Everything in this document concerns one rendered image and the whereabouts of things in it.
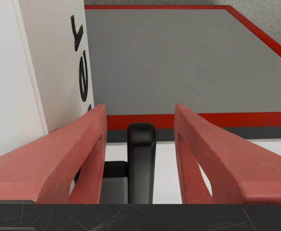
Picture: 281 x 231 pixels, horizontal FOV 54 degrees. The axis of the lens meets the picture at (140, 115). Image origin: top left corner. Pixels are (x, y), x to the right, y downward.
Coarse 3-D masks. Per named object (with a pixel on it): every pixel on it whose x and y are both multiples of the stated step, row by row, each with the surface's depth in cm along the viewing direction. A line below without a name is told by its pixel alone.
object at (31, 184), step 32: (64, 128) 9; (96, 128) 10; (0, 160) 6; (32, 160) 6; (64, 160) 7; (96, 160) 11; (0, 192) 5; (32, 192) 5; (64, 192) 7; (96, 192) 11; (0, 224) 5; (32, 224) 5; (64, 224) 5; (96, 224) 5; (128, 224) 5; (160, 224) 5; (192, 224) 5; (224, 224) 5; (256, 224) 5
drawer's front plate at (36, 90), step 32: (0, 0) 6; (32, 0) 7; (64, 0) 11; (0, 32) 7; (32, 32) 7; (64, 32) 11; (0, 64) 7; (32, 64) 7; (64, 64) 11; (0, 96) 8; (32, 96) 8; (64, 96) 11; (0, 128) 8; (32, 128) 8
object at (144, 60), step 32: (96, 32) 66; (128, 32) 66; (160, 32) 66; (192, 32) 66; (224, 32) 67; (256, 32) 66; (96, 64) 51; (128, 64) 51; (160, 64) 51; (192, 64) 52; (224, 64) 52; (256, 64) 52; (96, 96) 42; (128, 96) 42; (160, 96) 42; (192, 96) 42; (224, 96) 42; (256, 96) 42; (160, 128) 35; (224, 128) 34; (256, 128) 34; (160, 160) 33; (160, 192) 36
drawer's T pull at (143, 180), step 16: (128, 128) 11; (144, 128) 11; (128, 144) 11; (144, 144) 11; (128, 160) 12; (144, 160) 12; (112, 176) 12; (128, 176) 12; (144, 176) 12; (112, 192) 13; (128, 192) 13; (144, 192) 13
